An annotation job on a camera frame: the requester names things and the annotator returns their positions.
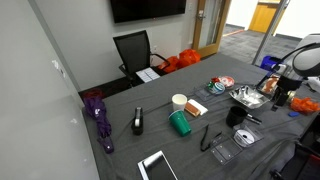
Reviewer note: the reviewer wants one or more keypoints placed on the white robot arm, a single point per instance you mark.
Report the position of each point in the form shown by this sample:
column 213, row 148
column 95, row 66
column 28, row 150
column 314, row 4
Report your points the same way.
column 305, row 62

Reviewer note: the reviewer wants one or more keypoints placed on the orange crumpled cloth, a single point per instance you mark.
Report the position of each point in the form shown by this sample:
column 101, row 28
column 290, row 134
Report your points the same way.
column 305, row 106

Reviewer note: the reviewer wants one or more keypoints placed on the green plastic cup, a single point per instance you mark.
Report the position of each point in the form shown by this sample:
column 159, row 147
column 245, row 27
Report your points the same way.
column 180, row 123

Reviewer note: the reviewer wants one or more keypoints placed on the small blue eraser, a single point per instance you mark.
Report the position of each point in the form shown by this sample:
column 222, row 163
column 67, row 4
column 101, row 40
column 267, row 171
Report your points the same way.
column 293, row 114

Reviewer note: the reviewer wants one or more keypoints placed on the crumpled foil tray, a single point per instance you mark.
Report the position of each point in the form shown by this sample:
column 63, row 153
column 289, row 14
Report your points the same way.
column 250, row 98

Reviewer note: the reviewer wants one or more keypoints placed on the tablet with white frame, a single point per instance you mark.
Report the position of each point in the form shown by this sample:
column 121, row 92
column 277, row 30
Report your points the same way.
column 156, row 167

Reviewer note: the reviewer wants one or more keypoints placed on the purple folded umbrella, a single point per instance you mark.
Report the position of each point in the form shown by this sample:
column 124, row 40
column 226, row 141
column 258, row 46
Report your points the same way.
column 96, row 108

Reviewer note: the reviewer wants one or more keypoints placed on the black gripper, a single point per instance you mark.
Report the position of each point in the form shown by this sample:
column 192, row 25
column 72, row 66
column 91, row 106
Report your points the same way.
column 284, row 85

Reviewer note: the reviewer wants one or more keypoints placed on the white paper cup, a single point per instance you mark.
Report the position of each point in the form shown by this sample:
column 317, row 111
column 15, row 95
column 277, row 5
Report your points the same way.
column 179, row 101

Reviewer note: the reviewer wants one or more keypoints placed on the wooden door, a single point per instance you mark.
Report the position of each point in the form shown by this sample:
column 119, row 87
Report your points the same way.
column 210, row 21

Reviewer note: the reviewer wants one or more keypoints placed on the black mesh office chair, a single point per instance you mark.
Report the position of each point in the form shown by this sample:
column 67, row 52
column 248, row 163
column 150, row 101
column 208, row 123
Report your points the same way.
column 135, row 53

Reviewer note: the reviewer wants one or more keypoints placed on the brown and white sponge block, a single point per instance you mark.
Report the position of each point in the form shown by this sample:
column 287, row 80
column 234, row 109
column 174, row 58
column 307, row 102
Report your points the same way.
column 195, row 108

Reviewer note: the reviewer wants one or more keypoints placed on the black wall television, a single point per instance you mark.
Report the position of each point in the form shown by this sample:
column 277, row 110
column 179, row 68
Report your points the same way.
column 132, row 10

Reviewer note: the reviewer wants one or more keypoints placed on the orange plastic bag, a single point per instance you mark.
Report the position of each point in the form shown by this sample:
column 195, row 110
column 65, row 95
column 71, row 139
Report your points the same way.
column 185, row 58

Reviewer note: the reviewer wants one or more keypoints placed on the blue recycling bin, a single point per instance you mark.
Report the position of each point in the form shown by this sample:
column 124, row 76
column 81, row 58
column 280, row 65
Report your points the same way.
column 269, row 61

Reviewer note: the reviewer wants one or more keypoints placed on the black mug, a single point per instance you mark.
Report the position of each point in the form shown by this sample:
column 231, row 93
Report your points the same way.
column 236, row 115

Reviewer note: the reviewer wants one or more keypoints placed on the clear case with disc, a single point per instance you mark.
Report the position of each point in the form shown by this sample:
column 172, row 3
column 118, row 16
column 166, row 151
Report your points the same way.
column 246, row 135

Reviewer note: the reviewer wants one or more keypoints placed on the white paper sheet on chair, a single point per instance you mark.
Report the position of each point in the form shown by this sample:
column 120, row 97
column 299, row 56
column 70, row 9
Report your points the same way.
column 147, row 75

